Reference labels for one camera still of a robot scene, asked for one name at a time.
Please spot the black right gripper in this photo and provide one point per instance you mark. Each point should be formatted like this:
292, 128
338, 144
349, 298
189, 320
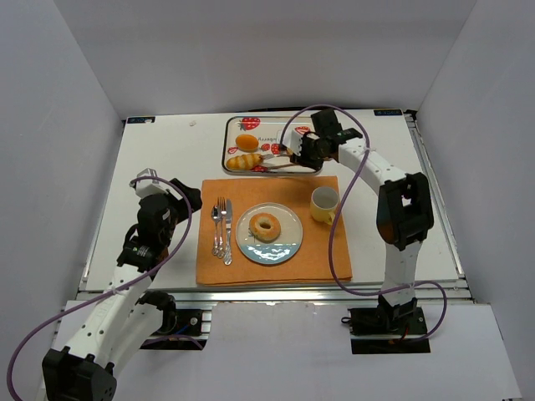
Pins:
306, 155

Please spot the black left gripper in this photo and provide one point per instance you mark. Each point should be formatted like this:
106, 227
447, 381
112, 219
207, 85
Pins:
184, 199

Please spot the stainless steel tongs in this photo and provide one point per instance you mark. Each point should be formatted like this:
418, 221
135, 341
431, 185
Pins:
278, 162

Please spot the striped long bread roll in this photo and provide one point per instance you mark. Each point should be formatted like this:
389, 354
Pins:
244, 162

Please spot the sugared bagel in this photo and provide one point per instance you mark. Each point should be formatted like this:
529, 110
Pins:
265, 227

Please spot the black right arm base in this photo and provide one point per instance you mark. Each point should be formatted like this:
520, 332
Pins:
371, 334

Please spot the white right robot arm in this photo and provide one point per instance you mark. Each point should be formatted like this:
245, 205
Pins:
404, 212

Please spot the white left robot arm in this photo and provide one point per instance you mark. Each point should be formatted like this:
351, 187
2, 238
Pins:
88, 365

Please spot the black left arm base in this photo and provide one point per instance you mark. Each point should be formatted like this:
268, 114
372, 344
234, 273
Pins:
182, 328

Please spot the yellow mug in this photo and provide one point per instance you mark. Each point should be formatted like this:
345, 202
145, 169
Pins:
324, 204

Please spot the silver spoon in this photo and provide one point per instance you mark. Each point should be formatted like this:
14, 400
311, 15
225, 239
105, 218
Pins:
215, 215

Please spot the strawberry print serving tray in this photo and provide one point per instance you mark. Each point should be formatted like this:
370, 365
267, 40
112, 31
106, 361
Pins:
265, 128

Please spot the silver fork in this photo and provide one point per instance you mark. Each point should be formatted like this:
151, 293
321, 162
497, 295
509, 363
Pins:
221, 208

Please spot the round orange bun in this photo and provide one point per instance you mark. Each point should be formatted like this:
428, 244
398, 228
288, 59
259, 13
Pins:
247, 143

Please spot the blue label sticker right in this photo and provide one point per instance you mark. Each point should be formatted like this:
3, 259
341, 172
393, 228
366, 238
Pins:
387, 112

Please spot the blue label sticker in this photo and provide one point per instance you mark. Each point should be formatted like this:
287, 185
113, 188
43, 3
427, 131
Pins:
141, 120
387, 112

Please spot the silver table knife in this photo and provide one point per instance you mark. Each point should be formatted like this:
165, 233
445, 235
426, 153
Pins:
228, 221

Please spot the blue label sticker left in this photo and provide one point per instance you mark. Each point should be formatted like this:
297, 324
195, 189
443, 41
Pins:
141, 120

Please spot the plate with leaf design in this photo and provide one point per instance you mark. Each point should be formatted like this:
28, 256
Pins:
273, 252

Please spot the orange cloth placemat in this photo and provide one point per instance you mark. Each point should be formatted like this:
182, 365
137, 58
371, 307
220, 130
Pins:
309, 264

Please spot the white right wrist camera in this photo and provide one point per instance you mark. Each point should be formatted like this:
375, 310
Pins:
290, 140

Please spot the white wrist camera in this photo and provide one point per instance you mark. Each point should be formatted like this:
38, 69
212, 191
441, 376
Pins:
290, 140
146, 183

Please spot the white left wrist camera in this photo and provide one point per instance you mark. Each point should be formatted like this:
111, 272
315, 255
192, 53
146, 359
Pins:
146, 183

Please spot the aluminium frame rail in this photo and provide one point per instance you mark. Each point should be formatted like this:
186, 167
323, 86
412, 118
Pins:
456, 292

